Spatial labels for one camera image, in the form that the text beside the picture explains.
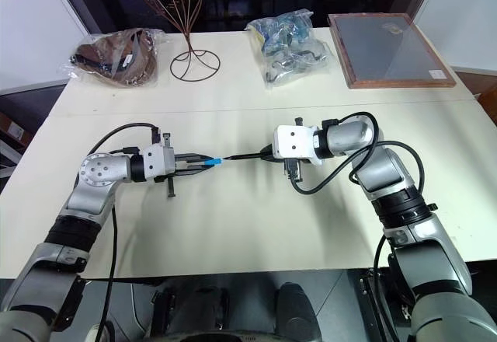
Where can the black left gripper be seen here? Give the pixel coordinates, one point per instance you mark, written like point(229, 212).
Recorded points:
point(170, 188)

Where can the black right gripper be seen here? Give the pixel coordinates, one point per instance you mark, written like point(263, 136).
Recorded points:
point(294, 170)

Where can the blue marker cap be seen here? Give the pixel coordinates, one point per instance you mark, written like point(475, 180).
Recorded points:
point(213, 161)

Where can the black marker pen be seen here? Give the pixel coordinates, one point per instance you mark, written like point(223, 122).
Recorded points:
point(244, 157)

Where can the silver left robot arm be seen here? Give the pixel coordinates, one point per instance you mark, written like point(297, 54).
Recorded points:
point(97, 171)

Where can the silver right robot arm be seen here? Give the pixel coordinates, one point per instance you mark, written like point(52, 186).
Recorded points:
point(388, 171)

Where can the plastic bag of blue items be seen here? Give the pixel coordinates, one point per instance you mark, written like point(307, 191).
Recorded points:
point(291, 46)

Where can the brown hat in plastic bag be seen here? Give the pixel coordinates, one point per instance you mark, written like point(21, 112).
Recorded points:
point(120, 56)

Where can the wooden framed glass tray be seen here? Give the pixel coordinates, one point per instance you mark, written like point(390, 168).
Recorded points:
point(388, 50)

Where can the white label sticker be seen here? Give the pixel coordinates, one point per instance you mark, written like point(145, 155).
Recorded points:
point(437, 74)

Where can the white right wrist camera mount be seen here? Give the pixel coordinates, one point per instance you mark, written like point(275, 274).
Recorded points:
point(291, 140)

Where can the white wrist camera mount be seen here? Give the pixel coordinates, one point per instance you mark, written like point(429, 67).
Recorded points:
point(159, 162)
point(291, 140)

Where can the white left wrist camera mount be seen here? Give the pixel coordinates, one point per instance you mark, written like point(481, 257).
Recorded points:
point(159, 162)

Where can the black metal bracket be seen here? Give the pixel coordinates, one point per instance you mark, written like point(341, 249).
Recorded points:
point(372, 299)

